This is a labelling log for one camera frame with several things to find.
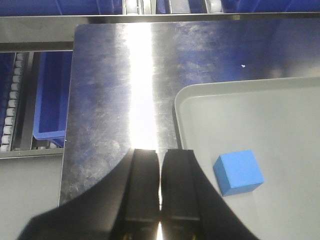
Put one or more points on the blue foam cube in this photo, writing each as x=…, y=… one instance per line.
x=237, y=173

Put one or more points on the blue bin lower shelf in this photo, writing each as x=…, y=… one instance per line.
x=52, y=96

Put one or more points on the lower white roller track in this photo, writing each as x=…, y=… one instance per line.
x=12, y=68

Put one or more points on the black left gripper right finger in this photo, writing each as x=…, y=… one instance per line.
x=191, y=207

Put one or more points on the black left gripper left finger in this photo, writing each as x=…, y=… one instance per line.
x=124, y=205

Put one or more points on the steel shelf front rail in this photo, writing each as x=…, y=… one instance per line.
x=56, y=32

